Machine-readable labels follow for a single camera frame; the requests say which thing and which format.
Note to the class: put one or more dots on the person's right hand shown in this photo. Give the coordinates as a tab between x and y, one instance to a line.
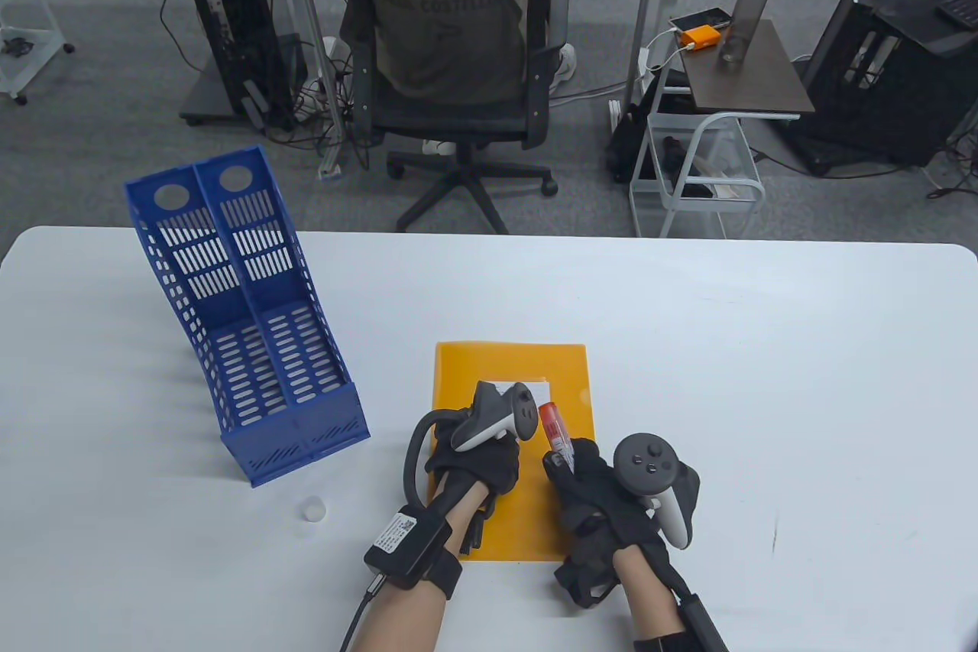
596	499

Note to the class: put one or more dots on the person's left hand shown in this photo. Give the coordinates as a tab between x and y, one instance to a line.
474	465

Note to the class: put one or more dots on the red and white glue stick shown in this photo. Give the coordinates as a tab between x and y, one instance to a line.
552	423

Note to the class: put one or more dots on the yellow L-shaped folder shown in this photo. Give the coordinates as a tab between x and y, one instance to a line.
458	377

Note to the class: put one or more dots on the clear glue stick cap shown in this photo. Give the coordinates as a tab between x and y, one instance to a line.
312	509

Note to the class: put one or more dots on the person's left forearm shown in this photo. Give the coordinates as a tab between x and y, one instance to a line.
401	621

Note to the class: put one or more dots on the person's right forearm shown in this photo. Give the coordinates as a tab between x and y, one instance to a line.
649	598

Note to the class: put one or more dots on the white lined label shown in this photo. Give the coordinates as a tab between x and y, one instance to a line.
544	388

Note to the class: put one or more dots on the blue plastic file rack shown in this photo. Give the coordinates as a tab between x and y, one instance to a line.
260	377

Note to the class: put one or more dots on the black mesh office chair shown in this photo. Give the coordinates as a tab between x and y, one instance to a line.
458	124

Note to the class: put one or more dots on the black bag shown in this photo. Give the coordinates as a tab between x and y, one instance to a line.
630	147

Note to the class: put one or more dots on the white wheeled cart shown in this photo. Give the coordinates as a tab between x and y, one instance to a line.
733	155
30	63

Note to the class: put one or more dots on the brown side table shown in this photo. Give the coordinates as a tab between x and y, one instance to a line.
749	86

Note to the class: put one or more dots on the orange power bank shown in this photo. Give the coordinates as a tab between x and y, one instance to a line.
701	37

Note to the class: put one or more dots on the black smartphone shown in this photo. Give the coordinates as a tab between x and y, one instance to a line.
699	18

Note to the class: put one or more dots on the black computer tower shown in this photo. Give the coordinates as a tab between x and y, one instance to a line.
237	33

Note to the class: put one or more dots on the dark transparent water bottle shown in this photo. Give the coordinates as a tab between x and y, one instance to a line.
745	10

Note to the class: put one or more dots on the black keyboard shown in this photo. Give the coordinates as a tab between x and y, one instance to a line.
959	6

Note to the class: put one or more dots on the aluminium frame post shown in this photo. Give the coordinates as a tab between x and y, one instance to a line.
306	25
646	10

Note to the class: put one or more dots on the black open-frame computer case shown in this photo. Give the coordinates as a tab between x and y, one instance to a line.
901	94

